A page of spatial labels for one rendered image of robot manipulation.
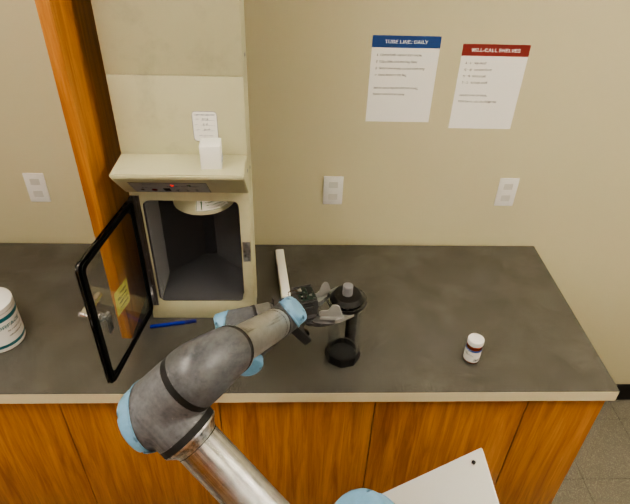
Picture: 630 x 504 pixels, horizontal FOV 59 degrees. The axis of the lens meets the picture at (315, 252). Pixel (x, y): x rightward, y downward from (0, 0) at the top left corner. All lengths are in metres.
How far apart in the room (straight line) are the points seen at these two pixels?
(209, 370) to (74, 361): 0.85
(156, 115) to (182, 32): 0.21
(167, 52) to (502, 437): 1.45
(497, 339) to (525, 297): 0.25
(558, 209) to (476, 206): 0.31
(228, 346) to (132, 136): 0.69
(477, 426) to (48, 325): 1.35
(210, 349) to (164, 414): 0.13
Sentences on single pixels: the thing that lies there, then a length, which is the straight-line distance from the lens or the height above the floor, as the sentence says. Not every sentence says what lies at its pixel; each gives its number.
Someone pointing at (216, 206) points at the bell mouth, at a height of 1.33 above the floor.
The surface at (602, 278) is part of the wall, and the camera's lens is 2.55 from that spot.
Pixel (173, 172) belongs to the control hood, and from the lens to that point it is 1.38.
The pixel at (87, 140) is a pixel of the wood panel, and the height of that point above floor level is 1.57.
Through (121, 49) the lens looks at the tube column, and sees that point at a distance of 1.40.
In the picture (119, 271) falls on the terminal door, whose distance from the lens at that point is 1.52.
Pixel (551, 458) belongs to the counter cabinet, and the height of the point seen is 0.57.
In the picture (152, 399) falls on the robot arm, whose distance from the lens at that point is 0.99.
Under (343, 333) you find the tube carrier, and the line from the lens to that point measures 1.53.
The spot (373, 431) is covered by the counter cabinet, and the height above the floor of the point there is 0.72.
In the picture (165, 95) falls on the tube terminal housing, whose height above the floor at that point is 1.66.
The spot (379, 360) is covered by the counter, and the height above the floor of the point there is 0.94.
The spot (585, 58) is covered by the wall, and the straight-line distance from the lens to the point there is 2.01.
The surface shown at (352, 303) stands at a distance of 1.47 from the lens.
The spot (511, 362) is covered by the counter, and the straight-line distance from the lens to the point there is 1.76.
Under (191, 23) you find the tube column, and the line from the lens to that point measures 1.35.
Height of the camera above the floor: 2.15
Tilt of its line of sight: 36 degrees down
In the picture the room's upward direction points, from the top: 2 degrees clockwise
